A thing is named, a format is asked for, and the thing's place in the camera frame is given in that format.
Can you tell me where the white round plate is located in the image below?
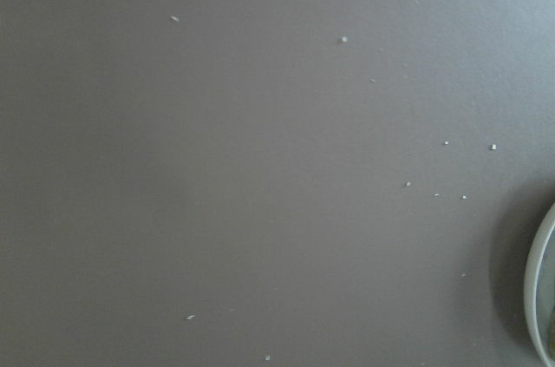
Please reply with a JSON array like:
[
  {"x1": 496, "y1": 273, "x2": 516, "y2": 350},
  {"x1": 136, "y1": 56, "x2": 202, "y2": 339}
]
[{"x1": 523, "y1": 206, "x2": 554, "y2": 366}]

